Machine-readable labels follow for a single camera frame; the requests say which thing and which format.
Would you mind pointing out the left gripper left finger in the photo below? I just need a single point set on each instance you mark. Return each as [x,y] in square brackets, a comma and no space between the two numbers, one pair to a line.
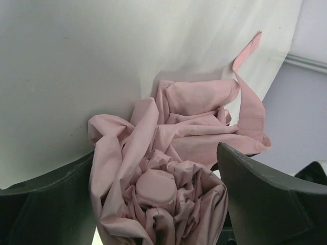
[54,208]

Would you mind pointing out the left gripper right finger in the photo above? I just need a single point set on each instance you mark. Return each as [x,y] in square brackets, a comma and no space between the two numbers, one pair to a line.
[267,206]

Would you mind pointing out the pink folding umbrella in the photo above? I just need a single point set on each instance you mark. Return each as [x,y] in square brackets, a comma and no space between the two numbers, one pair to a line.
[151,180]

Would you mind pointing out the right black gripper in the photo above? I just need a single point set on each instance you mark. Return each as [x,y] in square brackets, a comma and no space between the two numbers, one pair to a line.
[314,172]

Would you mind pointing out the aluminium frame rail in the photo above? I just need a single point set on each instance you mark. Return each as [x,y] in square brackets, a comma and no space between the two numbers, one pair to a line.
[307,64]

